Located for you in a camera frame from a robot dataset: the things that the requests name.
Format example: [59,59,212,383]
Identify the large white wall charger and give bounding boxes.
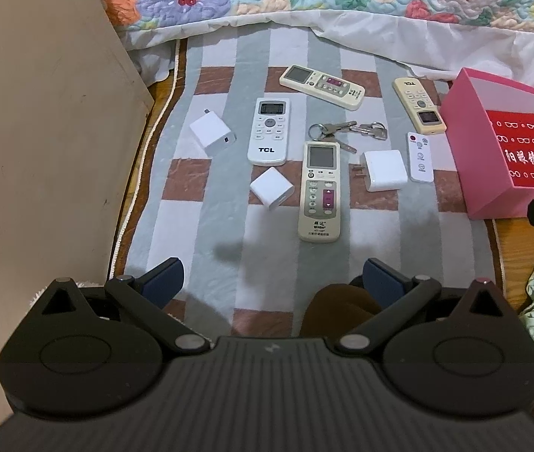
[352,150,409,192]

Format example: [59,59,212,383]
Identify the bunch of metal keys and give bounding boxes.
[308,121,387,154]

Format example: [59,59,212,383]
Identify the small white remote control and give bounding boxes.
[406,132,435,183]

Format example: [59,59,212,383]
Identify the cream remote with purple buttons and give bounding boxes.
[279,64,365,112]
[298,141,344,243]

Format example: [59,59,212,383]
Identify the yellowish remote control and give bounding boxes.
[392,76,447,134]

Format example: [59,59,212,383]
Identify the pink cardboard box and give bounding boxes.
[438,67,534,220]

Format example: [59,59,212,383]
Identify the checked floor mat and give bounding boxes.
[107,23,505,337]

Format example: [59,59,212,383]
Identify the white cord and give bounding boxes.
[107,38,189,278]

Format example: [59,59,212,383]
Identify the white fluffy cloth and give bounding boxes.
[29,279,108,299]

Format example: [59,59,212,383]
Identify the floral quilt bedspread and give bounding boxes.
[116,2,534,99]

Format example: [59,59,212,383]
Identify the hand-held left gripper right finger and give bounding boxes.
[335,258,517,354]

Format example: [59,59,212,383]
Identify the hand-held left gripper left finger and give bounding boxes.
[36,257,211,354]

